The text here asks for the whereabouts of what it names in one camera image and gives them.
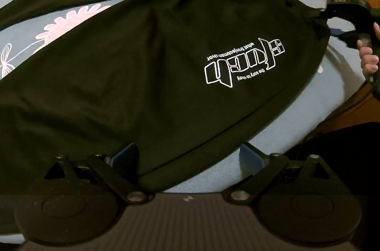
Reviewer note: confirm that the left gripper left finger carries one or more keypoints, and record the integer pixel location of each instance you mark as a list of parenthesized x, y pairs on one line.
[(121, 173)]

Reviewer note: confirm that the person right hand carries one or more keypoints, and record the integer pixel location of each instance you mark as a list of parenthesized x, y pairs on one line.
[(369, 61)]

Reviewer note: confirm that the black drawstring pants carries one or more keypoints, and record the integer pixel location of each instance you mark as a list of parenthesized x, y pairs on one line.
[(187, 81)]

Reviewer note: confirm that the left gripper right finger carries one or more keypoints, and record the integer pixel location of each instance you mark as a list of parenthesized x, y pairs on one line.
[(262, 169)]

